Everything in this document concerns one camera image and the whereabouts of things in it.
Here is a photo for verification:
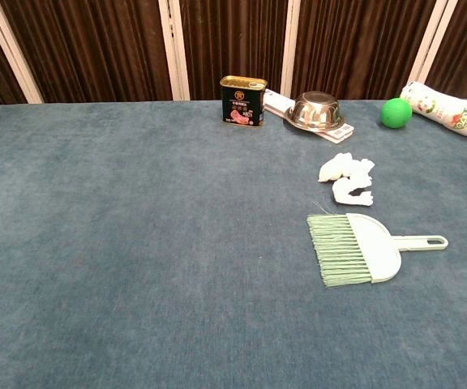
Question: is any pale green hand brush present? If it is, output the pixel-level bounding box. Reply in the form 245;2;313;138
306;212;449;289

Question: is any black luncheon meat can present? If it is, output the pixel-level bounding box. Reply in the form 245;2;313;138
219;75;268;127

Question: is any long flat white box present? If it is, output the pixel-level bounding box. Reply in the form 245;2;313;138
262;88;356;144

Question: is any blue table cloth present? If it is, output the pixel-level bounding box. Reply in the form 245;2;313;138
0;98;467;389

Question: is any white paper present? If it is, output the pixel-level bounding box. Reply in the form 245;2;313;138
331;175;375;208
318;152;376;184

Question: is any steel bowl on white box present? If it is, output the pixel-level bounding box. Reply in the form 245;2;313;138
287;90;346;132

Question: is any green ball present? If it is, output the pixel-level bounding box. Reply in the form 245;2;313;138
379;97;413;130

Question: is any white screen frame post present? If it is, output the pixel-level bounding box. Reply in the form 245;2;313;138
406;0;460;87
279;0;302;100
0;0;45;105
157;0;191;102

